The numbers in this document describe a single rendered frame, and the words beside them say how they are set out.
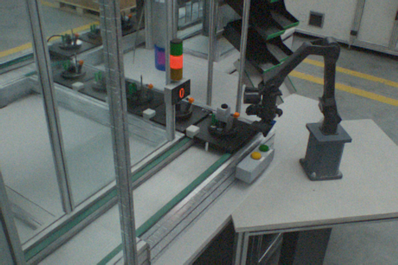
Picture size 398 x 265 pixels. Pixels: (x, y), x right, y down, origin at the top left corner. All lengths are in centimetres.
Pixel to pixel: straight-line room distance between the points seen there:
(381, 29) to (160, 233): 475
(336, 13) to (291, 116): 370
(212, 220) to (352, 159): 78
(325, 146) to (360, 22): 413
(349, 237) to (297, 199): 122
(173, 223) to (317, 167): 70
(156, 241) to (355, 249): 171
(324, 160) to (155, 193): 71
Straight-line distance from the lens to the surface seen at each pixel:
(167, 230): 149
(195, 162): 185
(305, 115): 240
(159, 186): 172
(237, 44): 205
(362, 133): 233
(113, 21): 93
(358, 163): 210
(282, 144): 212
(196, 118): 206
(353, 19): 588
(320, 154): 187
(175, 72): 172
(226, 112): 190
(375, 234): 308
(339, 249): 289
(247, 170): 175
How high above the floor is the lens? 199
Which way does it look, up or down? 32 degrees down
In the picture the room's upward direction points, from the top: 2 degrees clockwise
